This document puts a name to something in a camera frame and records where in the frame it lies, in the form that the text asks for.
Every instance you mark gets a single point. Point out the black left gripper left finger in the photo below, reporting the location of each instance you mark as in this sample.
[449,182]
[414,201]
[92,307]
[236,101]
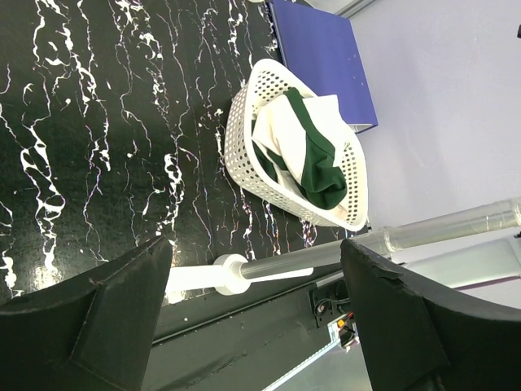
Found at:
[90,332]

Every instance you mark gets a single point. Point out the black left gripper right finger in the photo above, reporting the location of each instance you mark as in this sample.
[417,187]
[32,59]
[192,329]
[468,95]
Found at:
[417,334]

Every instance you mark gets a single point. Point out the green and white t shirt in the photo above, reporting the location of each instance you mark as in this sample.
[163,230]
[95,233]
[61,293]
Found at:
[299,143]

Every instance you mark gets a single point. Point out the grey clothes rack stand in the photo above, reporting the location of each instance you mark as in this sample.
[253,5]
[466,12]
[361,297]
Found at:
[232,274]

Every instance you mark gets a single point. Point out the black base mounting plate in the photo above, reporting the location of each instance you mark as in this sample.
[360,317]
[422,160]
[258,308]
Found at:
[245,342]

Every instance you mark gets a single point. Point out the white perforated plastic basket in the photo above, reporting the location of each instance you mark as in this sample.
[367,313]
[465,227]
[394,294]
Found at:
[268,80]

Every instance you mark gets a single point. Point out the blue ring binder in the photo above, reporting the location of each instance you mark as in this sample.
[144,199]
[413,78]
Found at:
[321,50]

